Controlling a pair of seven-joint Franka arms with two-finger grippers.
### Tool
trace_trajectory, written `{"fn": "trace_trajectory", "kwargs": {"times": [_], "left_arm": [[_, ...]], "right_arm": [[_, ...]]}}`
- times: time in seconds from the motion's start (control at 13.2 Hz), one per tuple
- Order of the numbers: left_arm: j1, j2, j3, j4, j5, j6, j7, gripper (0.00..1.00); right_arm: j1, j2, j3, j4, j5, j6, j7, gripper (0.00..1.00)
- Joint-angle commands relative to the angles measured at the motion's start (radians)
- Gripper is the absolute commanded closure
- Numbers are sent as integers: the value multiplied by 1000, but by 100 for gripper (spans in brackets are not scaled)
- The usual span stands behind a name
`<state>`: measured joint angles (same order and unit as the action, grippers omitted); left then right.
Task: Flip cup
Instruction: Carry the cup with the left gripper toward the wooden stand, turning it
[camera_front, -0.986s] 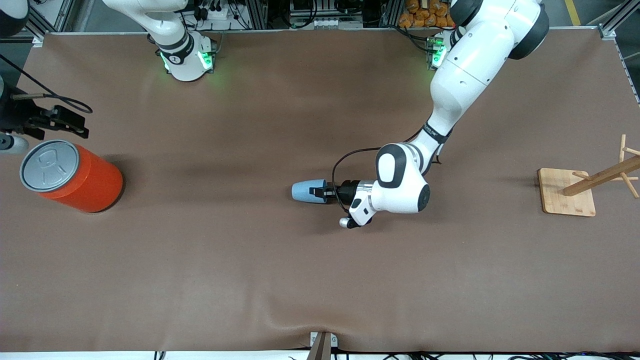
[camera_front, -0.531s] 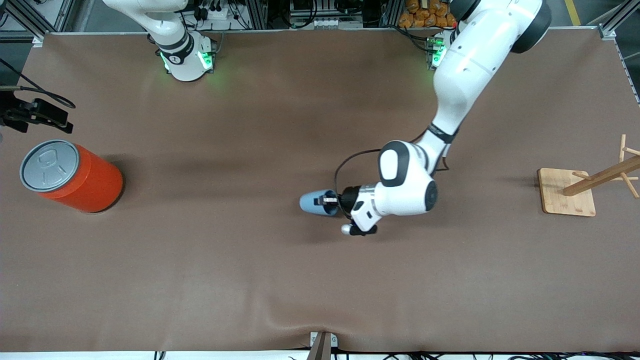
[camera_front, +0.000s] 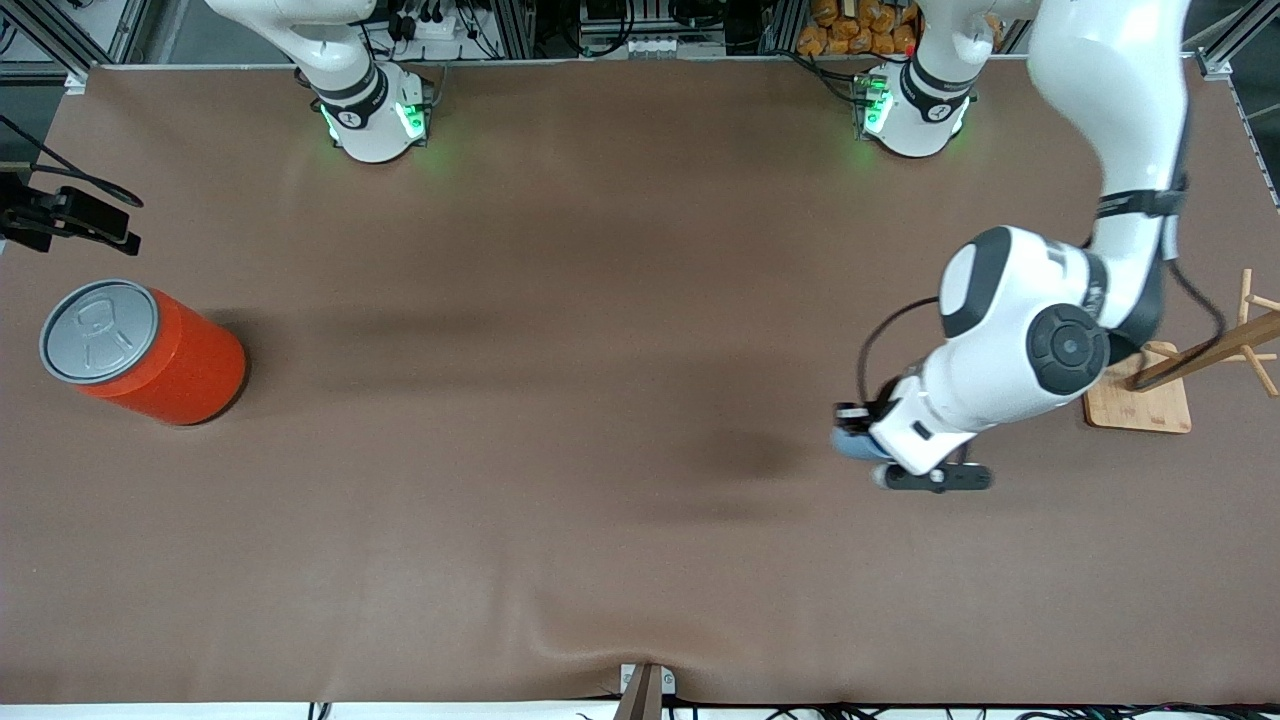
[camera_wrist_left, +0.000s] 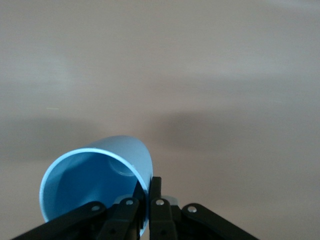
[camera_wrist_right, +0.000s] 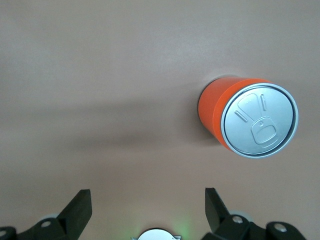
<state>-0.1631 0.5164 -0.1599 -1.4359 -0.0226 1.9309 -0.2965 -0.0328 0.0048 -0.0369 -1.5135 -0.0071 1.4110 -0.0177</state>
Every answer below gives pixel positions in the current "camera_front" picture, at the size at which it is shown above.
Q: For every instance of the small blue cup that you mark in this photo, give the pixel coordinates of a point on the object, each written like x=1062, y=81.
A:
x=850, y=445

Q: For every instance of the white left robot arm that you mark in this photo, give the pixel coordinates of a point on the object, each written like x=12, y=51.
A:
x=1000, y=300

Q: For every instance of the orange can with grey lid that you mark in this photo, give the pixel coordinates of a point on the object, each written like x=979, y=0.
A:
x=180, y=365

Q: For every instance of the wooden mug tree rack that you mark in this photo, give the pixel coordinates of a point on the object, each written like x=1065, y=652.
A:
x=1150, y=410

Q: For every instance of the brown table cover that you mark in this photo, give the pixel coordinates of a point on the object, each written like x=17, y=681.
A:
x=600, y=450

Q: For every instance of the orange packaged snack pile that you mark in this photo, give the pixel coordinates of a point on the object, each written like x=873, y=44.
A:
x=830, y=35

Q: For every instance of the white power strip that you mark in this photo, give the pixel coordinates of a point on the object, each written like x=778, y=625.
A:
x=430, y=25

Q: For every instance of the white terminal block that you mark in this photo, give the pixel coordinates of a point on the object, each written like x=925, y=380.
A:
x=660, y=45

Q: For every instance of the aluminium frame profile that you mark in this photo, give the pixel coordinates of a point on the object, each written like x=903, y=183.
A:
x=1235, y=50
x=55, y=40

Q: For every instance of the metal table edge bracket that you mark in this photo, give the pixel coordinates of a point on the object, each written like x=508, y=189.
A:
x=645, y=690

